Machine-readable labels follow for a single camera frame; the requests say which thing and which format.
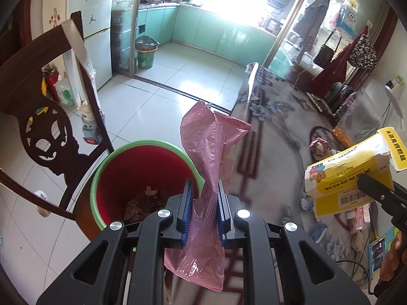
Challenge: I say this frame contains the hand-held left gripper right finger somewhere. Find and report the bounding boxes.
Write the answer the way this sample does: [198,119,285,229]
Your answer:
[217,179,371,305]

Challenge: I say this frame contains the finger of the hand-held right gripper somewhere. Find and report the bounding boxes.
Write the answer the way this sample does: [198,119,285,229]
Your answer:
[356,175,407,226]

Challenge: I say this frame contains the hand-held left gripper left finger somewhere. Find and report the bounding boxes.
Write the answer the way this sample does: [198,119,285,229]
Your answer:
[36,179,194,305]

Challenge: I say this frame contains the yellow white carton box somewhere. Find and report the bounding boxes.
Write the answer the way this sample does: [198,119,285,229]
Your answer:
[304,127,407,219]

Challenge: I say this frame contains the red trash bin green rim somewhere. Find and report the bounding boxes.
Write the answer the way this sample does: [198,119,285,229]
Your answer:
[90,139,206,233]

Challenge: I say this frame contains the pink plastic zip bag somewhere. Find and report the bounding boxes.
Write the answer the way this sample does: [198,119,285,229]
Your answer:
[164,100,252,293]

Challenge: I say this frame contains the person's right hand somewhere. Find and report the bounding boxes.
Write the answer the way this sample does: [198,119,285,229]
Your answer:
[382,228,403,280]

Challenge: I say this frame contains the pink flat box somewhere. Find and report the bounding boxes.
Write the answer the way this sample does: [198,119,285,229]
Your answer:
[348,203,371,233]

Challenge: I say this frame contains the crumpled brown wrapper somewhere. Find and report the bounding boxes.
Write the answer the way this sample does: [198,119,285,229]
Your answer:
[124,187,172,224]

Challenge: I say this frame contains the orange snack packet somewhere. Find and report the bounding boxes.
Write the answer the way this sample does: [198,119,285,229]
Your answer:
[332,128,354,153]

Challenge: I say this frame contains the smartphone with green case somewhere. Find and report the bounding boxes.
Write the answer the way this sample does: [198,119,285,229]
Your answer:
[369,237,387,275]

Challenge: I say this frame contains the small doll figurine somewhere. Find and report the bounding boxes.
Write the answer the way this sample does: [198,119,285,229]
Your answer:
[310,138,330,163]

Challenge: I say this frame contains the clear plastic bag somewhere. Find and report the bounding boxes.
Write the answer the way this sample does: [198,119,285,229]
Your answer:
[337,90,381,143]

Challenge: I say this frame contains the blue white brush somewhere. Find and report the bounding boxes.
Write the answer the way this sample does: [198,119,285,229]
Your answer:
[310,224,329,241]

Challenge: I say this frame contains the hanging red garment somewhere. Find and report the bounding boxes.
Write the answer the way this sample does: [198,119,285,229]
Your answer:
[311,43,354,102]

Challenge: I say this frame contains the black white patterned bag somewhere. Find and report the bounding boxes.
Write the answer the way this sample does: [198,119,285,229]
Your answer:
[348,27,379,70]

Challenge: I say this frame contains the white spray bottle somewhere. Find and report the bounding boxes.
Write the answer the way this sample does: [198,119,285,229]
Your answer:
[81,100,104,146]

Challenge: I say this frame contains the black handbag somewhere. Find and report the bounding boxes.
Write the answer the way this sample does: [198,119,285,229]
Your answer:
[313,44,335,69]

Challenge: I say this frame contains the blue white cartoon bag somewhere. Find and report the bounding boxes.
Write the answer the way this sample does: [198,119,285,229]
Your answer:
[337,5,359,38]

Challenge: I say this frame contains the green kitchen waste bin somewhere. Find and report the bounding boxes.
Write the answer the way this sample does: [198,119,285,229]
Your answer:
[135,36,159,70]

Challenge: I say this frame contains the green detergent bottle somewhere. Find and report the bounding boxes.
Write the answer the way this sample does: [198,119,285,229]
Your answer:
[55,73,76,108]

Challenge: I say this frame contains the hanging grey red jacket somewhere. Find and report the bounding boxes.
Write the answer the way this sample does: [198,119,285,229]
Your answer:
[293,0,332,63]

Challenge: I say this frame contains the red fire extinguisher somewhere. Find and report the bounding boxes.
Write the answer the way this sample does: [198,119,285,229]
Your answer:
[45,70,61,102]

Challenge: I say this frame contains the teal kitchen cabinets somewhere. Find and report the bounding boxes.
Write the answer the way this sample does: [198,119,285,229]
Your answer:
[137,3,277,58]

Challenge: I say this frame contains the white refrigerator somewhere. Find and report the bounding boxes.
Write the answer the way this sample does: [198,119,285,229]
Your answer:
[43,0,113,91]

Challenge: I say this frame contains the dark wooden carved chair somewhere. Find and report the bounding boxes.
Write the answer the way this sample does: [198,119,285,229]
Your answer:
[0,11,115,240]

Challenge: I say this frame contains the black cable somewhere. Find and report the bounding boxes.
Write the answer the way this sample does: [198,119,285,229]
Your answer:
[336,260,380,294]

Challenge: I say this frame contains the white wall socket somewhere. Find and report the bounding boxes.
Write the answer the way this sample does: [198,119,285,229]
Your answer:
[385,74,407,93]

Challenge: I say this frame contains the white bead string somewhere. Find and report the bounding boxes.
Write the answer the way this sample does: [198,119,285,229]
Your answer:
[0,168,15,194]

